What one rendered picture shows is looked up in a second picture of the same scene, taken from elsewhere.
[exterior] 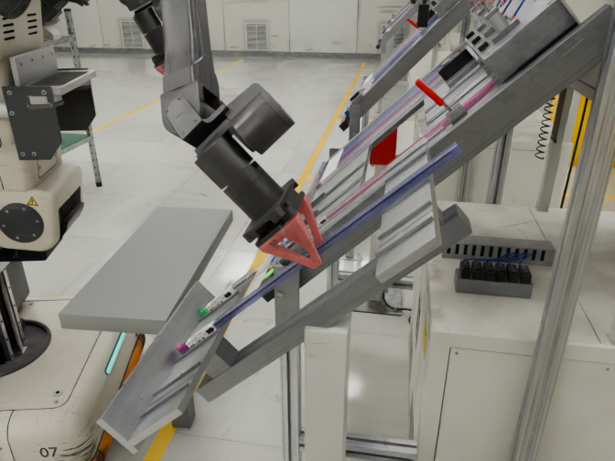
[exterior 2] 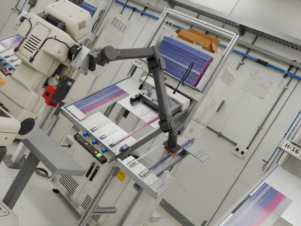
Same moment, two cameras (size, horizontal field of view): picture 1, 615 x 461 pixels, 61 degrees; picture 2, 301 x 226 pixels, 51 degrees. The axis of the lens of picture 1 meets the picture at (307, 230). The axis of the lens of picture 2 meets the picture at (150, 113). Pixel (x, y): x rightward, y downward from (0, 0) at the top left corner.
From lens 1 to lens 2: 1.92 m
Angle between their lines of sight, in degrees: 66
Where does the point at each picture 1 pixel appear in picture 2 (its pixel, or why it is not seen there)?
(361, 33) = not seen: outside the picture
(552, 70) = (178, 118)
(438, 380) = (128, 186)
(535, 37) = (176, 110)
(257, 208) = (175, 145)
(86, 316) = (65, 169)
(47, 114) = (67, 89)
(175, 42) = (166, 106)
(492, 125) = not seen: hidden behind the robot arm
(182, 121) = (173, 127)
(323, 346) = (165, 174)
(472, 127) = not seen: hidden behind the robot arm
